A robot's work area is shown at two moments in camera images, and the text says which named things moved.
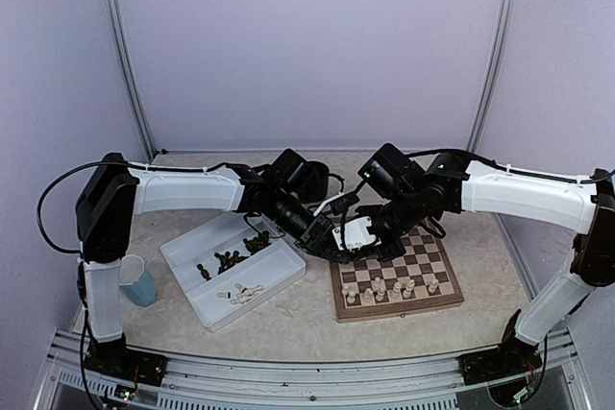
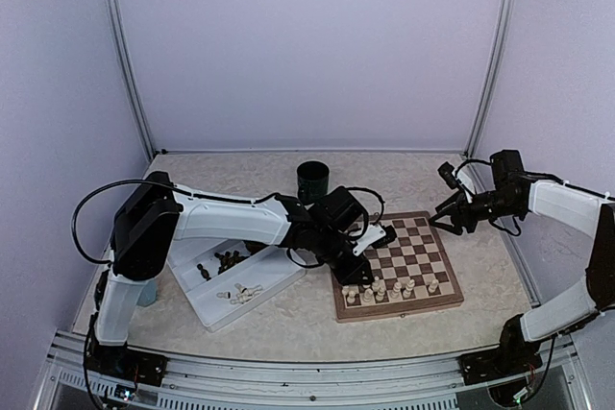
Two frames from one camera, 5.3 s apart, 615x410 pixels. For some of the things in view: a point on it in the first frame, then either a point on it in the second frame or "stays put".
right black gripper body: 404,213 -> 501,209
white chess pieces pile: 243,296 stays put
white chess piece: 408,287 stays put
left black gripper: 314,245 -> 352,277
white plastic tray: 232,264 stays put
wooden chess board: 419,280 stays put
